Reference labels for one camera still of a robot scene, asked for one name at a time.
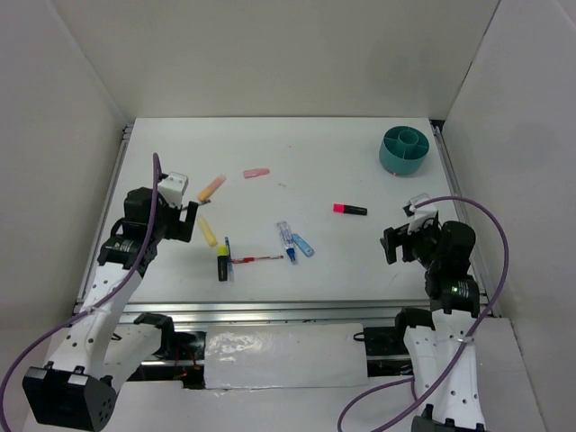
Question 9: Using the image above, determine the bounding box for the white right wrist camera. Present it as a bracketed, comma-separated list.
[402, 193, 438, 234]

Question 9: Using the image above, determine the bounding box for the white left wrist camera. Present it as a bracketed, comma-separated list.
[157, 172, 189, 208]

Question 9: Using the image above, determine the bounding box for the black highlighter yellow cap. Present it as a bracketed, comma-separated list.
[217, 245, 229, 282]

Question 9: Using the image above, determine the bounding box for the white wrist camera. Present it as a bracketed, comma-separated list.
[157, 172, 189, 208]
[402, 193, 438, 234]

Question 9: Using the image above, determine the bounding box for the white foil-covered board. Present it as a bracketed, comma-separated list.
[204, 323, 368, 390]

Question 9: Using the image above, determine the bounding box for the orange pastel highlighter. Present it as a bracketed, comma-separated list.
[197, 175, 227, 202]

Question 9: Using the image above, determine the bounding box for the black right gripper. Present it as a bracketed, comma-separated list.
[379, 216, 442, 267]

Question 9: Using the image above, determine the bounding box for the red gel pen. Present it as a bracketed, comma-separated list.
[231, 255, 284, 265]

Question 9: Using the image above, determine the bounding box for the yellow pastel highlighter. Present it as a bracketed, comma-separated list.
[196, 216, 218, 248]

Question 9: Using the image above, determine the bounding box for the aluminium table frame rail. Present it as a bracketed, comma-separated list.
[74, 301, 491, 325]

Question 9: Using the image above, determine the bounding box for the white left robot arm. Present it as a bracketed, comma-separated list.
[22, 175, 198, 431]

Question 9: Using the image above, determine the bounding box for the pink pastel highlighter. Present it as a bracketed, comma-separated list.
[243, 167, 270, 179]

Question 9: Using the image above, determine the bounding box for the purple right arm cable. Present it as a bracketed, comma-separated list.
[337, 195, 509, 432]

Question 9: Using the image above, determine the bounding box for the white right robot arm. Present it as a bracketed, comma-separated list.
[381, 219, 487, 431]

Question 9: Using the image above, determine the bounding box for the light blue pastel highlighter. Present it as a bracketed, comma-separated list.
[292, 233, 315, 257]

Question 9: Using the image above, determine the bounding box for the black highlighter pink cap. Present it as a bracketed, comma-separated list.
[333, 203, 368, 216]

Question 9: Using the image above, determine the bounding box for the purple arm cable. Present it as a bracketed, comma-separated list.
[0, 152, 162, 406]
[337, 195, 509, 432]

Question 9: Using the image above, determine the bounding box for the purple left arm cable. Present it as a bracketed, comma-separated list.
[0, 152, 162, 406]

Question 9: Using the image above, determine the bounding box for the teal round compartment container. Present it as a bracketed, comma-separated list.
[379, 126, 430, 176]

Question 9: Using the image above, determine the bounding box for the blue gel pen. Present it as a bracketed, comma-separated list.
[224, 236, 234, 282]

